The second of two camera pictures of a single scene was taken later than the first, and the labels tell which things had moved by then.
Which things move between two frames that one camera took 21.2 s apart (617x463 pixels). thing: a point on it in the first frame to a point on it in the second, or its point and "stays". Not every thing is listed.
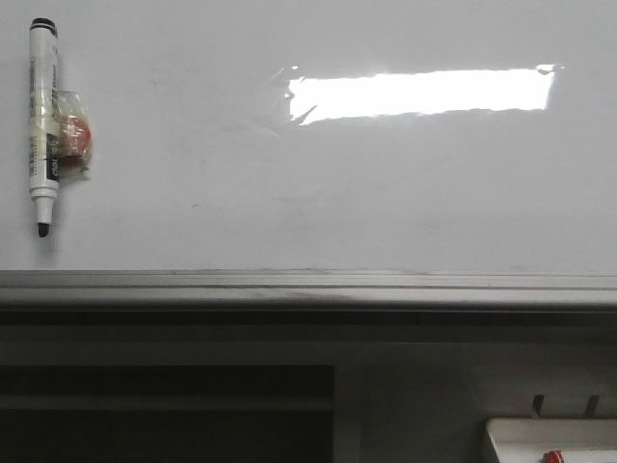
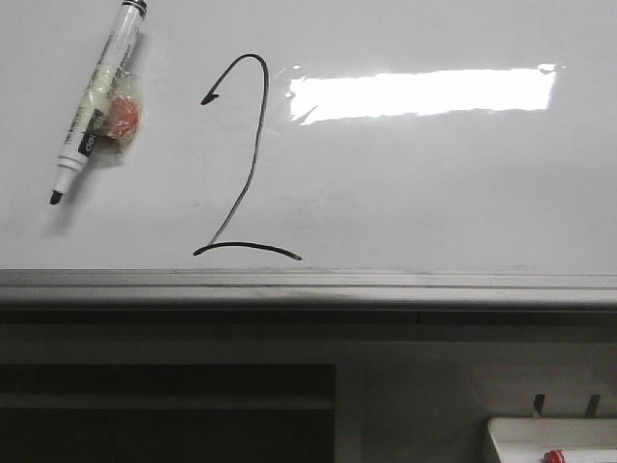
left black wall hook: (538, 402) stays
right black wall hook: (591, 406) stays
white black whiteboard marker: (61, 140) to (98, 94)
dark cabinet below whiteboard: (167, 414) stays
